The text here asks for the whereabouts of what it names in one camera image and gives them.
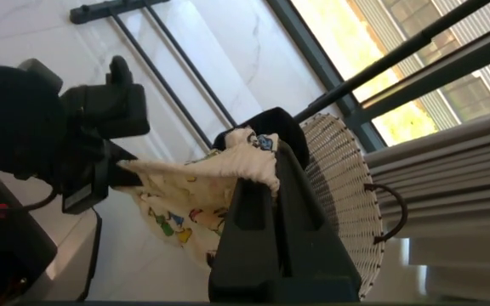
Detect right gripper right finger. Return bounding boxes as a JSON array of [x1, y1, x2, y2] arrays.
[[274, 140, 362, 303]]

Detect black cable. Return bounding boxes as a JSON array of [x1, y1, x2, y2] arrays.
[[0, 186, 60, 214], [77, 207, 104, 302]]

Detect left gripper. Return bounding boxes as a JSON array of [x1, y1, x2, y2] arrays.
[[51, 127, 144, 215]]

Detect cream printed garment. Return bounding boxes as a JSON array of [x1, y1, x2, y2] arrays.
[[115, 126, 281, 271]]

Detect window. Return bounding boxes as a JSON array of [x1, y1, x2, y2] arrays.
[[265, 0, 490, 154]]

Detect black garment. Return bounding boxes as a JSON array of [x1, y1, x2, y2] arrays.
[[212, 106, 311, 171]]

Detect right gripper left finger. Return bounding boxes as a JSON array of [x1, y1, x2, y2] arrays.
[[208, 178, 291, 303]]

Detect black clothes rack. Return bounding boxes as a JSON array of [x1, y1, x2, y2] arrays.
[[69, 0, 490, 149]]

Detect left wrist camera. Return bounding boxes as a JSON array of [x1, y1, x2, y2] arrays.
[[60, 54, 151, 140]]

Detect beige curtain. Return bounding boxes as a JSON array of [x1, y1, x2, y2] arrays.
[[362, 105, 490, 298]]

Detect white laundry basket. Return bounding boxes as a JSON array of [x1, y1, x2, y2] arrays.
[[299, 112, 410, 301]]

